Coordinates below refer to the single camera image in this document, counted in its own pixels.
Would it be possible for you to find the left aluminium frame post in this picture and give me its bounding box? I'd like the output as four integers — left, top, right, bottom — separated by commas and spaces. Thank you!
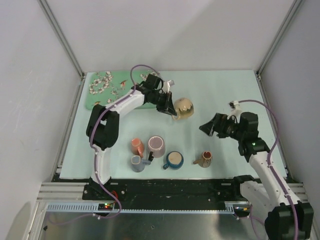
37, 0, 85, 79

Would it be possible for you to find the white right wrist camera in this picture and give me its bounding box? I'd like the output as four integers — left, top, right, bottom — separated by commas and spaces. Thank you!
228, 100, 242, 118

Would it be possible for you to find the grey slotted cable duct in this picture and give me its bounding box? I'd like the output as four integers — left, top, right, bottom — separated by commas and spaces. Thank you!
46, 202, 250, 214

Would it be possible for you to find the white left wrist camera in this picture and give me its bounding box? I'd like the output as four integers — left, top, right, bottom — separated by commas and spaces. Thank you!
162, 80, 175, 93

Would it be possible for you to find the salmon pink mug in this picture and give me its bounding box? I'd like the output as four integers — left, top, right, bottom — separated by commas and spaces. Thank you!
131, 138, 145, 158

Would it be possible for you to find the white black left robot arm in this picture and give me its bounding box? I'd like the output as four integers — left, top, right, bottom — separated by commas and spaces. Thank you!
86, 74, 177, 200

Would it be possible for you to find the dark blue mug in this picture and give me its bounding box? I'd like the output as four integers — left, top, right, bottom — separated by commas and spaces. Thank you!
162, 151, 184, 170

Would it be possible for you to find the grey blue small mug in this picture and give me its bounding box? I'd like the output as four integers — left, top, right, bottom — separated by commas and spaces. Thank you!
130, 155, 152, 173

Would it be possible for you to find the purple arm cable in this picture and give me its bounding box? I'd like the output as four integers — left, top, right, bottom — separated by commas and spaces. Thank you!
233, 99, 300, 240
47, 64, 161, 225

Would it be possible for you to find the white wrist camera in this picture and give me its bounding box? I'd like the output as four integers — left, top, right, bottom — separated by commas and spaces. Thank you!
228, 100, 242, 118
162, 80, 175, 93

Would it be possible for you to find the beige round mug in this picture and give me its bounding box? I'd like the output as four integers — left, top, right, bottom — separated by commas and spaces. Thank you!
171, 97, 194, 121

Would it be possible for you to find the right aluminium frame post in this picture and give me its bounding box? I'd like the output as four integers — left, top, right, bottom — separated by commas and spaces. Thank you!
255, 0, 305, 80

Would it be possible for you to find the aluminium frame post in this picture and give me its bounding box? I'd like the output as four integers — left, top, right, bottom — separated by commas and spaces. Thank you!
37, 0, 85, 79
255, 0, 305, 80

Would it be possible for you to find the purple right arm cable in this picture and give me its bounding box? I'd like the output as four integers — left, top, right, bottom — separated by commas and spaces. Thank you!
233, 99, 300, 240

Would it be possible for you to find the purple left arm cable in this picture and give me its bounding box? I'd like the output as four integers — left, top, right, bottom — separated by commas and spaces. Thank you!
47, 64, 161, 225

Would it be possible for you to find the lilac mug black handle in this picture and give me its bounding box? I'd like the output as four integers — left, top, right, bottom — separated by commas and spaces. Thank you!
147, 135, 166, 158

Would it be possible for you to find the brown striped mug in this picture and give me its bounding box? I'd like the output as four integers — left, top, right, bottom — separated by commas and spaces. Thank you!
193, 151, 212, 168

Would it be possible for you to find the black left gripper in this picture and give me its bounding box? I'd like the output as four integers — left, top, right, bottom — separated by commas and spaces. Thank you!
150, 91, 176, 116

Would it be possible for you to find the aluminium front rail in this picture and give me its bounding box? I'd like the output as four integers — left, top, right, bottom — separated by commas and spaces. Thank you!
36, 182, 308, 202

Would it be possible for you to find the green floral placemat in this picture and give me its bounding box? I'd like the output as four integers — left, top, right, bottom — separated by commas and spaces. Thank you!
85, 70, 159, 110

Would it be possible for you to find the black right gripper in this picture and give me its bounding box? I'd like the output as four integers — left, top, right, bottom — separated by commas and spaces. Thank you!
199, 113, 245, 141

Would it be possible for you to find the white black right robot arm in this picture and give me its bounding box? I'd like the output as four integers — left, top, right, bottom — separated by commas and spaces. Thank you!
199, 112, 314, 240

